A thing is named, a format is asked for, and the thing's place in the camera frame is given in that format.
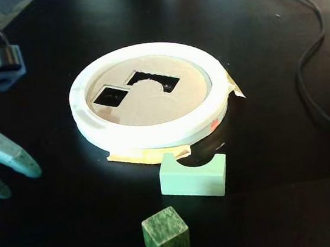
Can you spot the dark green wooden cube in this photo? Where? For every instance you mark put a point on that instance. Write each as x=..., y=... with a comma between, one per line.
x=166, y=236

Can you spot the light green arch block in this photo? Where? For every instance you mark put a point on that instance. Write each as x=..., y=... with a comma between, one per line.
x=189, y=183

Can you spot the yellow wooden block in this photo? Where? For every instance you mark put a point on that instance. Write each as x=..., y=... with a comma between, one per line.
x=235, y=87

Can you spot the long beige masking tape strip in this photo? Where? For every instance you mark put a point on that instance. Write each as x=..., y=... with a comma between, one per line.
x=133, y=157

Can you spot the white round sorter container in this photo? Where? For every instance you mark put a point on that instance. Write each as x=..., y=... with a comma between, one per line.
x=154, y=135

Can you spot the brown cardboard lid with holes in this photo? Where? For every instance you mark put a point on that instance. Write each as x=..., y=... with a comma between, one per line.
x=151, y=107

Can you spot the black cylindrical camera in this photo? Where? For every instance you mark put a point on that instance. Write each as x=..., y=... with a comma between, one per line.
x=1, y=57

